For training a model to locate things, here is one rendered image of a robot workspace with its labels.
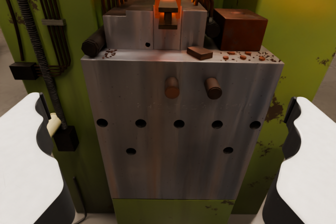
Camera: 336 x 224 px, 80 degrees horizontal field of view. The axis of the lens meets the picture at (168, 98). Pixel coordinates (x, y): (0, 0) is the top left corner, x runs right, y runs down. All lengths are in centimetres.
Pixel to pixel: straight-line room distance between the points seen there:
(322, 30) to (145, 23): 48
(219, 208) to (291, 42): 54
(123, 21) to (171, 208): 56
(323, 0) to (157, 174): 61
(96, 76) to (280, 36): 49
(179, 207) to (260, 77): 48
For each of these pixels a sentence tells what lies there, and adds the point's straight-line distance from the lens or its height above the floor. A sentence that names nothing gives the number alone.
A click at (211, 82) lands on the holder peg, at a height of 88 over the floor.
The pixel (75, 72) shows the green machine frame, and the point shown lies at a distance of 67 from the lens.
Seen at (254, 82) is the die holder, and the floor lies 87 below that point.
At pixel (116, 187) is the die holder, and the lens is 65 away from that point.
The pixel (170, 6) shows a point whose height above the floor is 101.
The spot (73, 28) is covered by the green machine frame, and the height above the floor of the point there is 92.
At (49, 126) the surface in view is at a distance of 73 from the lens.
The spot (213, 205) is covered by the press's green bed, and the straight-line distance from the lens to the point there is 73.
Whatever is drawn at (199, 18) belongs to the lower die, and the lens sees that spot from 42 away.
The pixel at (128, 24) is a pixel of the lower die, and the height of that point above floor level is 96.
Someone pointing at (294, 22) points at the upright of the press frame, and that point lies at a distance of 65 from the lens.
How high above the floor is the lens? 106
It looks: 33 degrees down
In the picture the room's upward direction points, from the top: 2 degrees clockwise
